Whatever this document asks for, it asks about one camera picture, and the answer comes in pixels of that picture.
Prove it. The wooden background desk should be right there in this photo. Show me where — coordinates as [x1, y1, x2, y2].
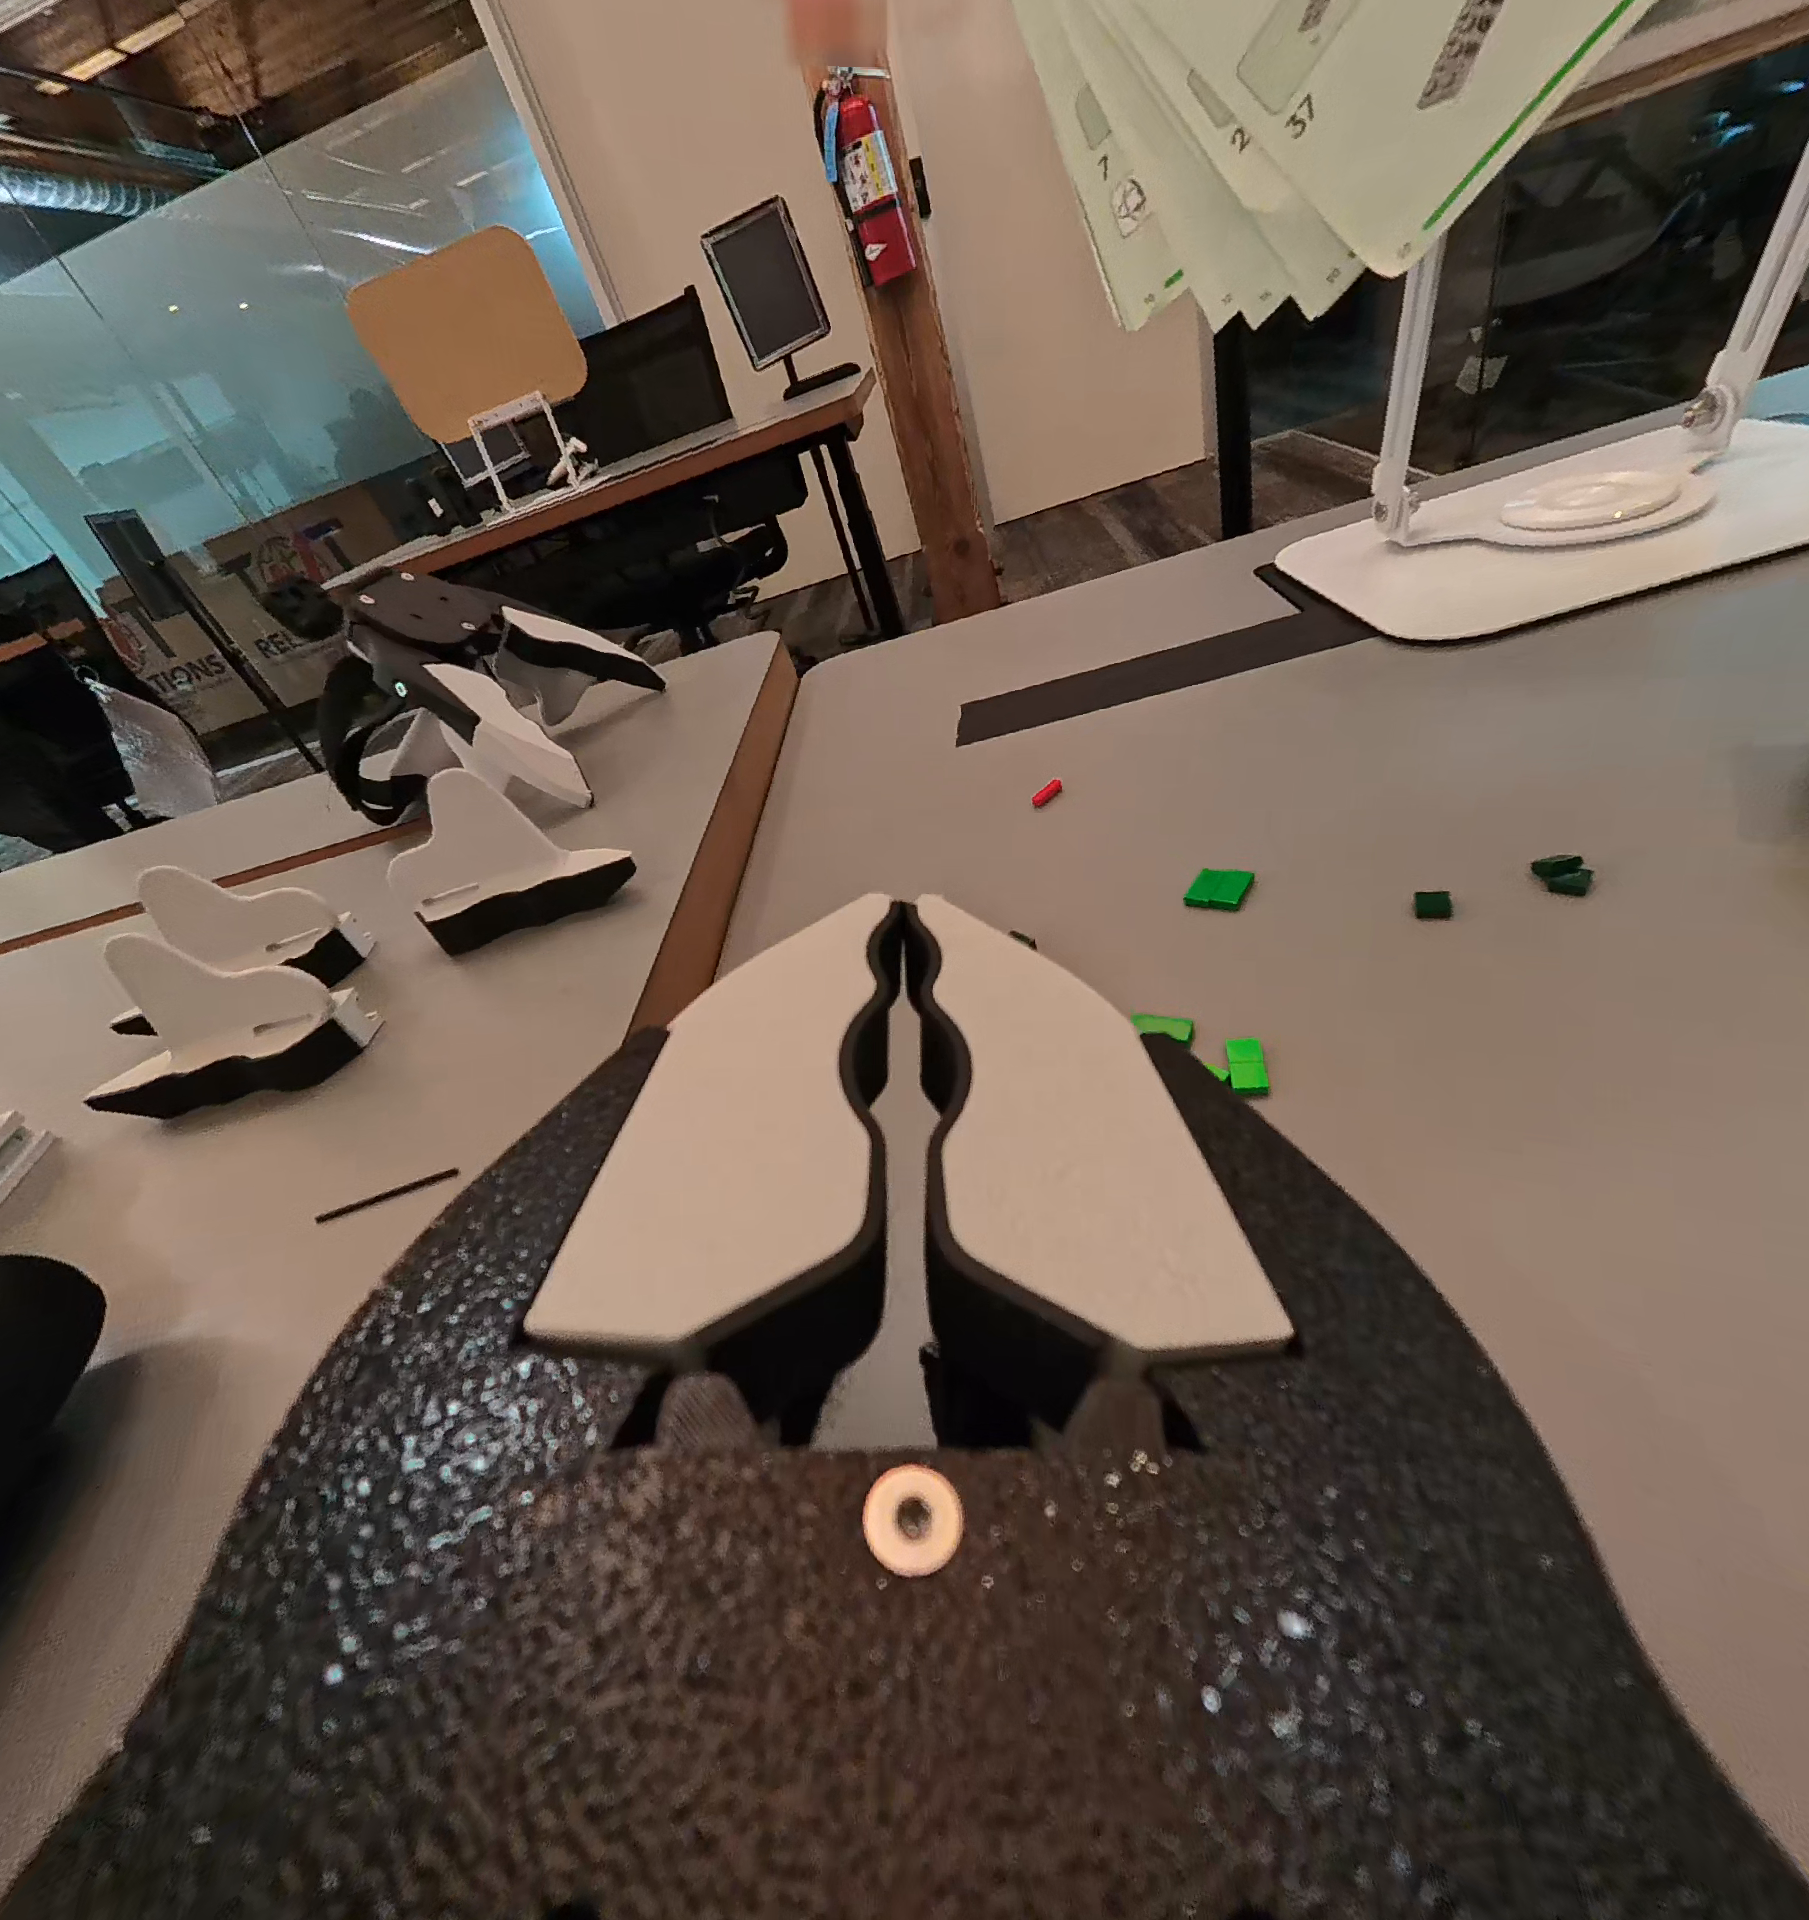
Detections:
[318, 365, 907, 648]

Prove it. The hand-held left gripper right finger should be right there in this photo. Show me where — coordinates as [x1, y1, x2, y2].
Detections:
[911, 893, 1296, 1450]

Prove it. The small upright monitor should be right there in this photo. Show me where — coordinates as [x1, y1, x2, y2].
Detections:
[698, 193, 864, 402]

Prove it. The white instruction booklet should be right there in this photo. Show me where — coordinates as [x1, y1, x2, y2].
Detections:
[1009, 0, 1657, 335]

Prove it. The thin black stick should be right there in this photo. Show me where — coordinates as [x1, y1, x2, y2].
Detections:
[314, 1166, 460, 1223]

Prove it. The black tape strip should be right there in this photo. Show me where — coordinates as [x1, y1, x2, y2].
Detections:
[957, 561, 1379, 749]

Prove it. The white booklet stand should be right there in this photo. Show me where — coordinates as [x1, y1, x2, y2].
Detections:
[1276, 0, 1809, 648]

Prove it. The black rounded object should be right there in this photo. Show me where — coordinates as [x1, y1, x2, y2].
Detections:
[0, 1256, 107, 1591]

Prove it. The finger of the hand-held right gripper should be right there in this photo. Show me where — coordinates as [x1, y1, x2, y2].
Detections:
[489, 606, 666, 738]
[424, 658, 594, 822]

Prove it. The loose white gripper finger part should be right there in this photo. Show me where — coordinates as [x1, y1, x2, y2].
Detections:
[84, 930, 383, 1122]
[383, 766, 635, 959]
[135, 863, 381, 995]

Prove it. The wooden post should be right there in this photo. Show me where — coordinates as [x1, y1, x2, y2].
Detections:
[857, 59, 1005, 623]

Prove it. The small white frame stand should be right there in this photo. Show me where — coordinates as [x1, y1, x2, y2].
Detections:
[460, 386, 602, 519]

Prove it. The red fire extinguisher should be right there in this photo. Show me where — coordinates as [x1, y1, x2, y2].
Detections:
[816, 66, 923, 289]

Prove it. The grey table with wooden edge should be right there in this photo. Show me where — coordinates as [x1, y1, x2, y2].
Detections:
[0, 630, 801, 1920]

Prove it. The brown cardboard panel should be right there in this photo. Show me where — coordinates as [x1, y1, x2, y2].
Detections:
[345, 223, 589, 447]

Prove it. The grey desk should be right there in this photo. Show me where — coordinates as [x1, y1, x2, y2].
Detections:
[626, 352, 1809, 1920]

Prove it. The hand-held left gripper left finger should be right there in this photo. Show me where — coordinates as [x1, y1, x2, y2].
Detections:
[521, 893, 912, 1450]

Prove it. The black office chair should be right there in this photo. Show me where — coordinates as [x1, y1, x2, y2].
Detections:
[573, 283, 792, 640]

